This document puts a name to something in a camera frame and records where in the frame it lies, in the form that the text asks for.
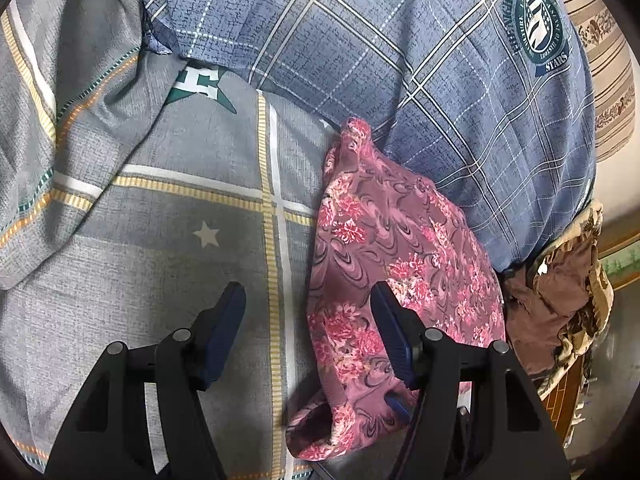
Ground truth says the grey checked bedsheet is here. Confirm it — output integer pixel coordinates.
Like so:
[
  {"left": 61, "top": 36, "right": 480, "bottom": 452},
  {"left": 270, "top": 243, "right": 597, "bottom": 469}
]
[{"left": 0, "top": 60, "right": 351, "bottom": 480}]

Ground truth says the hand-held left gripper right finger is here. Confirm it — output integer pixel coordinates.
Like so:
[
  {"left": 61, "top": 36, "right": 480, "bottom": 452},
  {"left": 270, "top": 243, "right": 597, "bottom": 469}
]
[{"left": 371, "top": 281, "right": 571, "bottom": 480}]

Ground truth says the beige striped patterned cloth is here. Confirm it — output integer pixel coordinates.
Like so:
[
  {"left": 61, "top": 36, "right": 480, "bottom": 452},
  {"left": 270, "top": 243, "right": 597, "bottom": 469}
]
[{"left": 544, "top": 0, "right": 637, "bottom": 162}]

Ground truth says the grey checked quilt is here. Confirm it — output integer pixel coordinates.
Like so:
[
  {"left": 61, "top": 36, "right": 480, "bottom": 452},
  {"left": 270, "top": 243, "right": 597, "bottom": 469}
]
[{"left": 0, "top": 0, "right": 166, "bottom": 291}]

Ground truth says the wooden framed picture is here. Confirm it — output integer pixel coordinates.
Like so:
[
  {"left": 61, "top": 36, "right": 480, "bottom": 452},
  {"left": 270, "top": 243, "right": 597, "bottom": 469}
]
[{"left": 597, "top": 232, "right": 640, "bottom": 292}]

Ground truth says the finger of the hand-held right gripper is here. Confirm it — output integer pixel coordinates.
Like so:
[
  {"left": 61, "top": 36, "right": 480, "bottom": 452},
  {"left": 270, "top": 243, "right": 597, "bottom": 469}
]
[{"left": 384, "top": 393, "right": 416, "bottom": 423}]

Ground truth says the blue plaid pillow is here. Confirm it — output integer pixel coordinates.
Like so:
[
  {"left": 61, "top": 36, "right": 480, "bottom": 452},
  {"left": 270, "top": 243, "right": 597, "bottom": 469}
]
[{"left": 127, "top": 0, "right": 598, "bottom": 271}]

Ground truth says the brown floral-edged cloth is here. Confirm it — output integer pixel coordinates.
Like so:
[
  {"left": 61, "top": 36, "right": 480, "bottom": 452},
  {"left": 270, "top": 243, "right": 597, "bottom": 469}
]
[{"left": 502, "top": 200, "right": 616, "bottom": 441}]

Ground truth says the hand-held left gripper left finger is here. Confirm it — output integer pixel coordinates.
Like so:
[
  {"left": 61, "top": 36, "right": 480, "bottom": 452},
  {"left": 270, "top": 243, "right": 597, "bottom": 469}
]
[{"left": 42, "top": 281, "right": 247, "bottom": 480}]

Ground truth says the pink floral garment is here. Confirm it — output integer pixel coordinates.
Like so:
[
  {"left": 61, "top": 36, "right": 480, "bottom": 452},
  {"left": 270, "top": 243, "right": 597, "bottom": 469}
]
[{"left": 286, "top": 116, "right": 506, "bottom": 461}]

